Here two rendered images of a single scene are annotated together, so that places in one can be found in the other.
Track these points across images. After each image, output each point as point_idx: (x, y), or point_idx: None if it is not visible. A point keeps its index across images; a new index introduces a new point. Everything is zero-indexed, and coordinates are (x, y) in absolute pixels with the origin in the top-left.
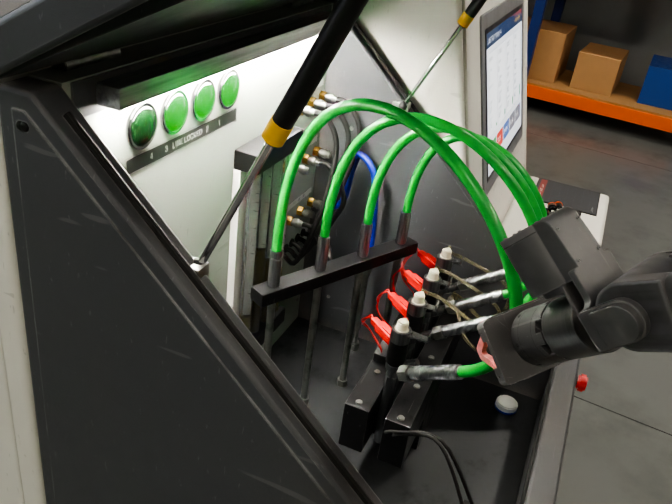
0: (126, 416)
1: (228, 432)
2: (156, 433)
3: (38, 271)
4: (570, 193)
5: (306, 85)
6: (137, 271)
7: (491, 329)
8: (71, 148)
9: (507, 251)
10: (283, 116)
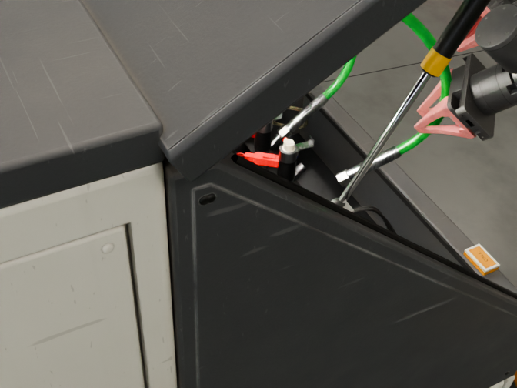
0: (291, 363)
1: (387, 306)
2: (320, 353)
3: (208, 316)
4: None
5: (479, 15)
6: (324, 245)
7: (468, 108)
8: (263, 186)
9: (498, 51)
10: (455, 48)
